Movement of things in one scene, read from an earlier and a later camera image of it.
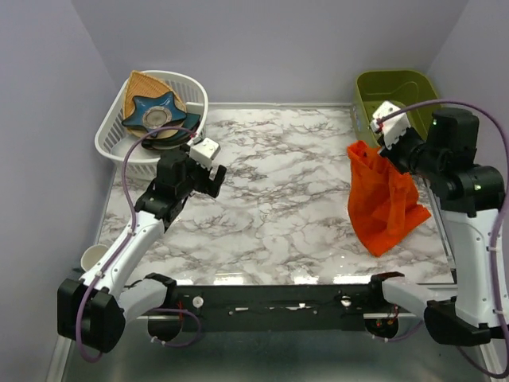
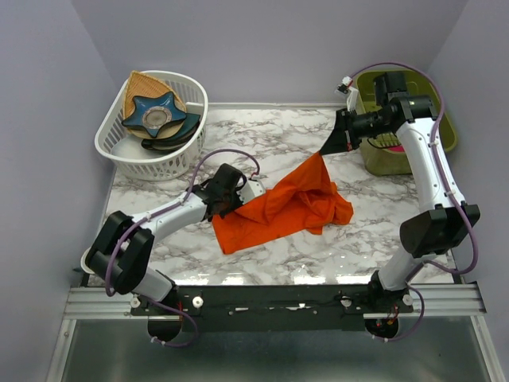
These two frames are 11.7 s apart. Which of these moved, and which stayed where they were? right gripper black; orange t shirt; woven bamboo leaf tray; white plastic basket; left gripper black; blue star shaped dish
Moved: orange t shirt; right gripper black; left gripper black
Stayed: white plastic basket; blue star shaped dish; woven bamboo leaf tray
